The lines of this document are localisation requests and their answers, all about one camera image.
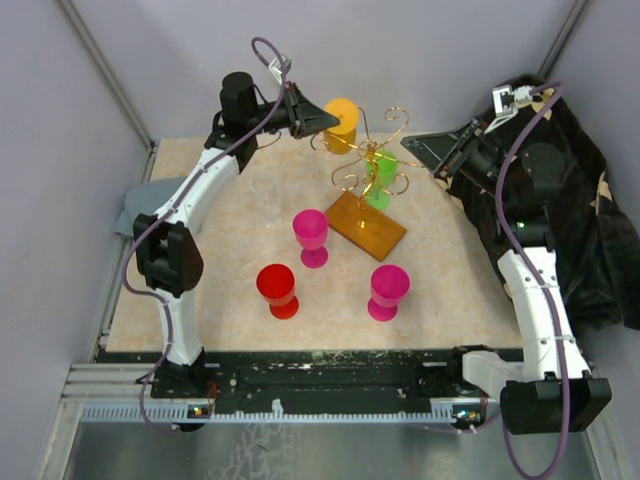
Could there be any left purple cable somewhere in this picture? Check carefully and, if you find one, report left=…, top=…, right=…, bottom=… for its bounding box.
left=122, top=36, right=292, bottom=436

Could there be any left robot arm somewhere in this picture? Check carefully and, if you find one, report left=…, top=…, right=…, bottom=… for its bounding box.
left=133, top=72, right=340, bottom=397

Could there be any gold wire wine glass rack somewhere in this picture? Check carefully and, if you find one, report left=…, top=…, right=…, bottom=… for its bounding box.
left=310, top=101, right=422, bottom=262

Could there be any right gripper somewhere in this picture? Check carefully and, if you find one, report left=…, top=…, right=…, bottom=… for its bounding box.
left=401, top=116, right=515, bottom=205

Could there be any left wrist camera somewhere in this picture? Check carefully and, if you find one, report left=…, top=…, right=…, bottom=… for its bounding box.
left=268, top=55, right=291, bottom=85

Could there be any clear wine glass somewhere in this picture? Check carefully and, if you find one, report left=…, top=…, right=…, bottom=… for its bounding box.
left=250, top=176, right=280, bottom=229

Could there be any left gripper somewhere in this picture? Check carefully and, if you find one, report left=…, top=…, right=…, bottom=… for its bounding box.
left=248, top=81, right=341, bottom=140

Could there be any grey cloth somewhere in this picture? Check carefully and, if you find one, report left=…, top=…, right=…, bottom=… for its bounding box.
left=112, top=177, right=184, bottom=238

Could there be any orange plastic wine glass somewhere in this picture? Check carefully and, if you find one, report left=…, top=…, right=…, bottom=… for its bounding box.
left=323, top=97, right=359, bottom=155

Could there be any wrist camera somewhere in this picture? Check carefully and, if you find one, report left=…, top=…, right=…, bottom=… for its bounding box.
left=268, top=55, right=291, bottom=85
left=485, top=85, right=533, bottom=134

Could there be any magenta wine glass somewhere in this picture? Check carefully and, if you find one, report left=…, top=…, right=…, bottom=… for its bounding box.
left=292, top=209, right=329, bottom=269
left=367, top=264, right=411, bottom=322

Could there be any magenta wine glass front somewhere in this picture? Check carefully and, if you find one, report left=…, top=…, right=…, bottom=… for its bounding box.
left=367, top=264, right=411, bottom=322

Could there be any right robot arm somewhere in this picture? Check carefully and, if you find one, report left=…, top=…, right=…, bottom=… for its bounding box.
left=401, top=118, right=612, bottom=435

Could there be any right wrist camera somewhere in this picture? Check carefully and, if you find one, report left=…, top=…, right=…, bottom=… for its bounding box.
left=485, top=85, right=533, bottom=134

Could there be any green plastic wine glass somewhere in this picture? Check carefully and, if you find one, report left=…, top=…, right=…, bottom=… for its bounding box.
left=366, top=149, right=397, bottom=211

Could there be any magenta wine glass rear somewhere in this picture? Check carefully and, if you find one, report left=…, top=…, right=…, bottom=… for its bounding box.
left=292, top=209, right=329, bottom=269

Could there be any black floral blanket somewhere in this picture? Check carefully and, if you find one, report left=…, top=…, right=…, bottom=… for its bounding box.
left=429, top=73, right=640, bottom=331

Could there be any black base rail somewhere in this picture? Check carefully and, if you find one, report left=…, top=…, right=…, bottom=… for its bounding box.
left=151, top=347, right=484, bottom=415

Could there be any red plastic wine glass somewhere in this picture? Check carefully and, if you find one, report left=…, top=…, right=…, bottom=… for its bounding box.
left=256, top=264, right=299, bottom=320

